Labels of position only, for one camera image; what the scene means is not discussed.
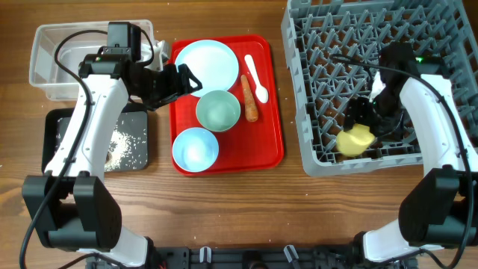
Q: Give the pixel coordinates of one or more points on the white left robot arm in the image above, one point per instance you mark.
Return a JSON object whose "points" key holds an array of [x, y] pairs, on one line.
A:
{"points": [[70, 207]]}

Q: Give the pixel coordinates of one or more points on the clear plastic bin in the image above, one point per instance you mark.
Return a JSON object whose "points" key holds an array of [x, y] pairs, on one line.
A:
{"points": [[45, 74]]}

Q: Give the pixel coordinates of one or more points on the white rice grains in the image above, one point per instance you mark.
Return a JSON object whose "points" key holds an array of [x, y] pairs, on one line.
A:
{"points": [[129, 143]]}

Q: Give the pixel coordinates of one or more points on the orange carrot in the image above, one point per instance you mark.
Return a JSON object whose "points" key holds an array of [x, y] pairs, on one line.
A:
{"points": [[251, 111]]}

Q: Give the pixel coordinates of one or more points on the mint green bowl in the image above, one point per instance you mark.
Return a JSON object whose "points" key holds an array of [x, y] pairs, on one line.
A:
{"points": [[218, 111]]}

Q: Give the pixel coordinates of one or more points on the white plastic spoon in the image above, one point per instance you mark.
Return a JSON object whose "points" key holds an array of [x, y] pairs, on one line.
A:
{"points": [[260, 91]]}

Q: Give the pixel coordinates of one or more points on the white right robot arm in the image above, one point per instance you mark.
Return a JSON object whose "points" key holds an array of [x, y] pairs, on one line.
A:
{"points": [[441, 211]]}

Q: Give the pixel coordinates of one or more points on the yellow plastic cup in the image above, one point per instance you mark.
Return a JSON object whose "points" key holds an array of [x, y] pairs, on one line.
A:
{"points": [[355, 141]]}

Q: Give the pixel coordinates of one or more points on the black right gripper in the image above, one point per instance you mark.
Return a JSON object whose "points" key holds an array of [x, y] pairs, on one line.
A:
{"points": [[355, 112]]}

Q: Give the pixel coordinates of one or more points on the light blue bowl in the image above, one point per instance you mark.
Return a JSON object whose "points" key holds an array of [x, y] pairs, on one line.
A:
{"points": [[195, 149]]}

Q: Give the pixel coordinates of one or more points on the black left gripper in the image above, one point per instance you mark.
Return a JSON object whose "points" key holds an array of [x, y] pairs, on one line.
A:
{"points": [[172, 86]]}

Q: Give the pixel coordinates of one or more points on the grey dishwasher rack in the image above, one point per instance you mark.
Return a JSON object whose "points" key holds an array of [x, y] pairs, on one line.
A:
{"points": [[360, 29]]}

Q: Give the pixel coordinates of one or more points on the red serving tray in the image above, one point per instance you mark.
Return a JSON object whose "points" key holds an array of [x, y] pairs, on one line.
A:
{"points": [[247, 146]]}

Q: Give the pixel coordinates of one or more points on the light blue plate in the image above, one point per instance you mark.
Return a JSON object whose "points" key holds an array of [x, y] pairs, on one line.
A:
{"points": [[213, 63]]}

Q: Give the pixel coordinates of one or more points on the black tray bin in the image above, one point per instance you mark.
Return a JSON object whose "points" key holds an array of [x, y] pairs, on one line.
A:
{"points": [[56, 124]]}

